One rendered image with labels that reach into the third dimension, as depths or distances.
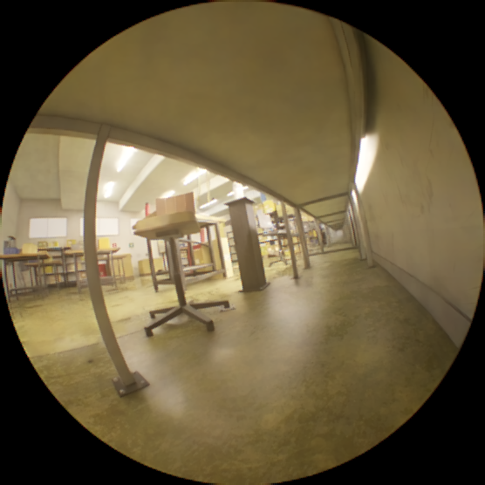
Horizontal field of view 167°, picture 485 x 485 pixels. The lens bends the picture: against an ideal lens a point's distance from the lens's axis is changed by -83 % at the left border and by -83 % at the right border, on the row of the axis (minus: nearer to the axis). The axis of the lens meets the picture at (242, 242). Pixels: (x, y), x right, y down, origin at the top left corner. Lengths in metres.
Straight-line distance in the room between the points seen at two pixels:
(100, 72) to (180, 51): 0.23
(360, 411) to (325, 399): 0.09
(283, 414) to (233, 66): 0.88
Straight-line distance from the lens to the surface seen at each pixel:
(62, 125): 0.72
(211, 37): 0.54
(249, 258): 1.49
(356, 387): 0.46
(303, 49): 0.62
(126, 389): 0.60
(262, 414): 0.42
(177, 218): 0.90
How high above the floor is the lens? 0.35
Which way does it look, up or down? 4 degrees up
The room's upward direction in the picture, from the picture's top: 10 degrees counter-clockwise
